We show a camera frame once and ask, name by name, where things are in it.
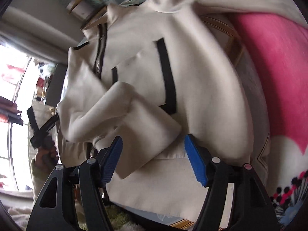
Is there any person's left hand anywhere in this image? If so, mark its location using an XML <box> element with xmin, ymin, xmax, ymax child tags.
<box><xmin>34</xmin><ymin>136</ymin><xmax>59</xmax><ymax>174</ymax></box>

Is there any wooden chair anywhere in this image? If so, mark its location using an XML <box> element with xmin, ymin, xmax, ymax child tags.
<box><xmin>66</xmin><ymin>0</ymin><xmax>107</xmax><ymax>30</ymax></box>

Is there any beige zip jacket black trim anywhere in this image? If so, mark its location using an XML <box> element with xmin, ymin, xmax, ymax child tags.
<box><xmin>57</xmin><ymin>0</ymin><xmax>307</xmax><ymax>222</ymax></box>

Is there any pink floral blanket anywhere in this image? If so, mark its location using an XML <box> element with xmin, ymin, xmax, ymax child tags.
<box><xmin>231</xmin><ymin>0</ymin><xmax>307</xmax><ymax>230</ymax></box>

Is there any fruit pattern blue tablecloth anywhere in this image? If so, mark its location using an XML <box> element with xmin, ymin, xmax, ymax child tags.
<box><xmin>120</xmin><ymin>14</ymin><xmax>272</xmax><ymax>230</ymax></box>

